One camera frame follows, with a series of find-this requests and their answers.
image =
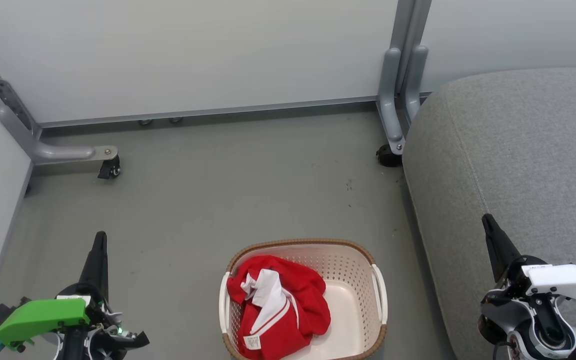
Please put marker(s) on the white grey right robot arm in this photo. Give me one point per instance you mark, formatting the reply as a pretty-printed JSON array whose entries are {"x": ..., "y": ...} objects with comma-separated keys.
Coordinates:
[{"x": 543, "y": 327}]

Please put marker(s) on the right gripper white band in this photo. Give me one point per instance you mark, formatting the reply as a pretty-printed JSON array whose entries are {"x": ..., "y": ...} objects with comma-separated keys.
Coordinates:
[{"x": 563, "y": 281}]

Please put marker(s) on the grey fabric sofa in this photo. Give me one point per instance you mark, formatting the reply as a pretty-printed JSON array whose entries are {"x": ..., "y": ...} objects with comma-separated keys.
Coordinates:
[{"x": 528, "y": 150}]

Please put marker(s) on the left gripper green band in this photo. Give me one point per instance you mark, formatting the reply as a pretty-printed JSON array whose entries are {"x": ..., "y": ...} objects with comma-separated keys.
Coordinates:
[{"x": 43, "y": 317}]

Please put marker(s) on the grey metal partition rail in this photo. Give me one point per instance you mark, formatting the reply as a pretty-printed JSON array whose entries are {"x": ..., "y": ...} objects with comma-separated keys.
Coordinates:
[{"x": 208, "y": 111}]

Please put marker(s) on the black caster wheel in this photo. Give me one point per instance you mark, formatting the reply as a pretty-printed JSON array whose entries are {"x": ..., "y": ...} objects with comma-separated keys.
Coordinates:
[
  {"x": 388, "y": 157},
  {"x": 109, "y": 168}
]

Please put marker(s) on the white laundry basket brown rim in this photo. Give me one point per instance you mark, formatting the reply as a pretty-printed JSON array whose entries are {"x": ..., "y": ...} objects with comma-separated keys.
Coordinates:
[{"x": 348, "y": 300}]

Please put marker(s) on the red garment white stripes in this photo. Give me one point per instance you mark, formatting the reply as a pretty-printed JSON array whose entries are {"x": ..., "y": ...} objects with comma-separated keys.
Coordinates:
[{"x": 298, "y": 295}]

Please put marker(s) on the small round levelling foot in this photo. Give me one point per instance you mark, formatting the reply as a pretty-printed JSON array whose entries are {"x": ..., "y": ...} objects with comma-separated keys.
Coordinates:
[
  {"x": 176, "y": 119},
  {"x": 145, "y": 121}
]

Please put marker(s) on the dark grey perforated partition post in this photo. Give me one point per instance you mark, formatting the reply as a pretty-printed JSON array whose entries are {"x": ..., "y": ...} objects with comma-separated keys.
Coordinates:
[{"x": 10, "y": 97}]

